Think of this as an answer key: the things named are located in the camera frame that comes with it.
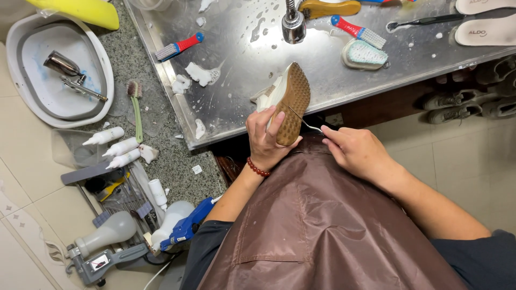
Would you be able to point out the tool rack with tools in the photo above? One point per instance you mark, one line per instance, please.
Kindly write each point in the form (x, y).
(117, 193)

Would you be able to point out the crumpled white cloth scrap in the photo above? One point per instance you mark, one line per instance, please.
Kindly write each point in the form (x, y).
(148, 153)

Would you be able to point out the red and blue brush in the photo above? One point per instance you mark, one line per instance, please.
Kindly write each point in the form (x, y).
(356, 31)
(179, 47)

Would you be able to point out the beige shoe insole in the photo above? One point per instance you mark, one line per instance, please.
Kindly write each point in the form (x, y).
(485, 31)
(481, 5)

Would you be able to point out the black toothbrush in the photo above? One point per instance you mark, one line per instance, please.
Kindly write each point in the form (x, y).
(427, 20)

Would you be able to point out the brown apron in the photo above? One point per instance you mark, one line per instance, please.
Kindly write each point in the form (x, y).
(322, 225)

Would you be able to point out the white wash basin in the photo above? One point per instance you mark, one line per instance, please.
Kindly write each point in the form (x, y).
(48, 80)

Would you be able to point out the person's right fingers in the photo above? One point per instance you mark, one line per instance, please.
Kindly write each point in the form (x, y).
(331, 139)

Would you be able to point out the person's right hand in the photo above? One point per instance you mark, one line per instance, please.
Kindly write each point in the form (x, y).
(356, 153)

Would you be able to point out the stainless steel work tray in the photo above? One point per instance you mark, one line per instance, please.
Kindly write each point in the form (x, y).
(322, 68)

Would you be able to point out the small white bottle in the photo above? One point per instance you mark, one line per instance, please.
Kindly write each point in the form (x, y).
(157, 193)

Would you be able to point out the white shoe with tan sole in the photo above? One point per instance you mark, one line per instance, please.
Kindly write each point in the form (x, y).
(286, 100)

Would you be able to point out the metal airbrush spray gun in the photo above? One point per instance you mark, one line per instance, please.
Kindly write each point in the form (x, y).
(70, 72)

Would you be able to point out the oval teal bristle scrub brush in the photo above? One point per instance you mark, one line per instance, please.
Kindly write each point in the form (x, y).
(365, 55)

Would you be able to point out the grey gun with white bottle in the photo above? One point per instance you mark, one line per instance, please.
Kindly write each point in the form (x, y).
(100, 245)

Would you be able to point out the white spray bottle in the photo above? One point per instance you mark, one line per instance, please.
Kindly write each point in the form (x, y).
(171, 221)

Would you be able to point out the heap of grey shoes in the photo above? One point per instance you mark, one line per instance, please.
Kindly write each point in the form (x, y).
(471, 90)

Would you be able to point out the thin metal pick tool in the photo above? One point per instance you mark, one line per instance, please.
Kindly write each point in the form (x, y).
(304, 120)

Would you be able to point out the chrome faucet head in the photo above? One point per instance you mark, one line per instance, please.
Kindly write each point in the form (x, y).
(293, 23)

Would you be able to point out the white squeeze bottle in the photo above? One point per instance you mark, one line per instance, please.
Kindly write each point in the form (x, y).
(104, 136)
(124, 158)
(121, 146)

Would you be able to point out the clear plastic container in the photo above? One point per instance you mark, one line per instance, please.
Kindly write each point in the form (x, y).
(72, 147)

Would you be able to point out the person's left hand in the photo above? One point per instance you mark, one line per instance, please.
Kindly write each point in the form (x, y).
(264, 141)

